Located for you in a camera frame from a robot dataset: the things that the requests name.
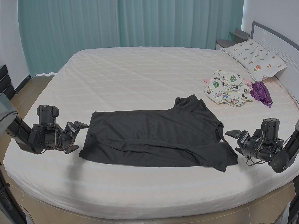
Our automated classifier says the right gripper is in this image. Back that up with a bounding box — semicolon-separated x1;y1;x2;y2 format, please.
225;130;267;160

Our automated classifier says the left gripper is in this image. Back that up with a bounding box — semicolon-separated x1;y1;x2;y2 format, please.
45;121;90;155

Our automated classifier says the black T-shirt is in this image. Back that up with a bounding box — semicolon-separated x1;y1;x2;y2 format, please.
79;94;239;172

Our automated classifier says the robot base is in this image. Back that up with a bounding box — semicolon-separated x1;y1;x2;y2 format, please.
282;201;292;224

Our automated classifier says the bed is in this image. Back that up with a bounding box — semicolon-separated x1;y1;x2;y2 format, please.
3;21;299;220

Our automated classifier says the white printed pyjama top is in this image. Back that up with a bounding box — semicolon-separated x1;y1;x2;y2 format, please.
204;70;254;107

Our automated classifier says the purple garment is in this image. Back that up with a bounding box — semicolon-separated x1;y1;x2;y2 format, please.
250;81;273;109

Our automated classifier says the pink garment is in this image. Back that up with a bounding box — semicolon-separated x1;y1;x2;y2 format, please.
203;78;254;90

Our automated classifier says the white printed pillow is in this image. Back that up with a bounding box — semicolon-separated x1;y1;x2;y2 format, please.
221;39;287;79

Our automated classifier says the dark grey chest of drawers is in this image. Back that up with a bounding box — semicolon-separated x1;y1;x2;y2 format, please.
0;64;16;101

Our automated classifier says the grey bedside table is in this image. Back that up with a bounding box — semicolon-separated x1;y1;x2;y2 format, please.
216;28;250;49

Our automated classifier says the blue-green curtain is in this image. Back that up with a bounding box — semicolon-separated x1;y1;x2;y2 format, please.
18;0;121;76
117;0;244;49

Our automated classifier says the black cable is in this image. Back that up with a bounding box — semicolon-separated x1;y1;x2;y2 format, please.
245;156;269;166

